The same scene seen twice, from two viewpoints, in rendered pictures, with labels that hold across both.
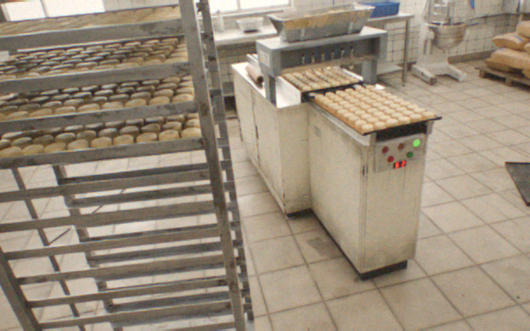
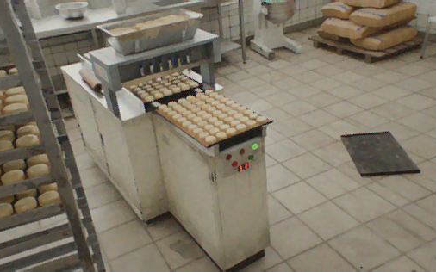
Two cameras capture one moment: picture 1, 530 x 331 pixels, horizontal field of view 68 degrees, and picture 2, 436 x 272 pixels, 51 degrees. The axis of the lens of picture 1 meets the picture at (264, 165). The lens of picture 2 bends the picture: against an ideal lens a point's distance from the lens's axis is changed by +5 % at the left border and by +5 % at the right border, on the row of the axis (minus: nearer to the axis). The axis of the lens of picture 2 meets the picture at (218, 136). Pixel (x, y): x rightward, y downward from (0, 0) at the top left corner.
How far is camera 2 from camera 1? 0.38 m
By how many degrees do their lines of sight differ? 14
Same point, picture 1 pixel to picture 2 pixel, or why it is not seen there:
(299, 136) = (147, 144)
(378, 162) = (224, 168)
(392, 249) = (249, 241)
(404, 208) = (253, 203)
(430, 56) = (266, 30)
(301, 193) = (158, 199)
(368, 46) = (202, 50)
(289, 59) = (127, 71)
